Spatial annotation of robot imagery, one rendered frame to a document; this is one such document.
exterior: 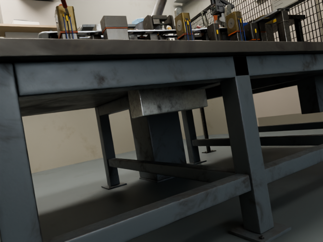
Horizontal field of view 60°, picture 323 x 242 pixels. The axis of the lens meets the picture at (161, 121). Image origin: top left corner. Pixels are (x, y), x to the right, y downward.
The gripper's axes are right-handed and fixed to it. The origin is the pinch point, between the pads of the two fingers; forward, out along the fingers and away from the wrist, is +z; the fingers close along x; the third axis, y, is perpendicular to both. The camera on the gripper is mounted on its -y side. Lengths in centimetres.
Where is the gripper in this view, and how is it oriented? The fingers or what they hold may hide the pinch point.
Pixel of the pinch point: (224, 26)
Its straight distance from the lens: 204.8
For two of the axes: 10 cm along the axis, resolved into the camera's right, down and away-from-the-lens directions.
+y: -8.9, 1.5, -4.2
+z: 1.6, 9.9, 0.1
